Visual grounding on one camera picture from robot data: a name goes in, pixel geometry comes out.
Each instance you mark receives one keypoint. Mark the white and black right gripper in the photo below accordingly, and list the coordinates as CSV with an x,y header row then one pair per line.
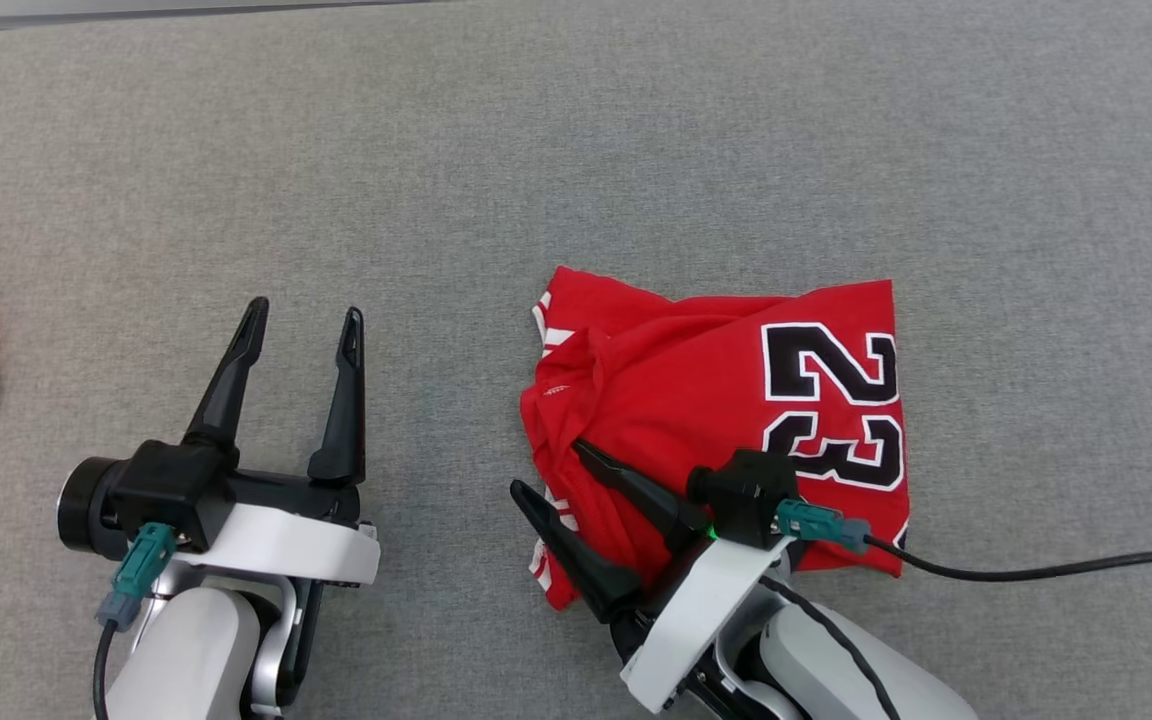
x,y
706,610

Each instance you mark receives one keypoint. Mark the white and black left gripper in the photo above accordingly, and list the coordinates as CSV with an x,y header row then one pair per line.
x,y
286,540

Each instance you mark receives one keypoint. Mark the red basketball jersey number 23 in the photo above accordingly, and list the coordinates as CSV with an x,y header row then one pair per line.
x,y
696,380

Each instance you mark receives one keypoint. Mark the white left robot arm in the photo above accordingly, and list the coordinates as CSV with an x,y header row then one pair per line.
x,y
186,650

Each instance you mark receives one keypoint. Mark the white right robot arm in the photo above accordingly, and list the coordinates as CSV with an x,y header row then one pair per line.
x,y
836,670

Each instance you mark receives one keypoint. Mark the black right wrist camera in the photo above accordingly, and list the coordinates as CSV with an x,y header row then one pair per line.
x,y
746,495

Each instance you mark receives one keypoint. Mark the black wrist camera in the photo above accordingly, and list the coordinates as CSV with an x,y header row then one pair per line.
x,y
171,490
746,495

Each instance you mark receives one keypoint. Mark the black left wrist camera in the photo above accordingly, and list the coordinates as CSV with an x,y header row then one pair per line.
x,y
171,490

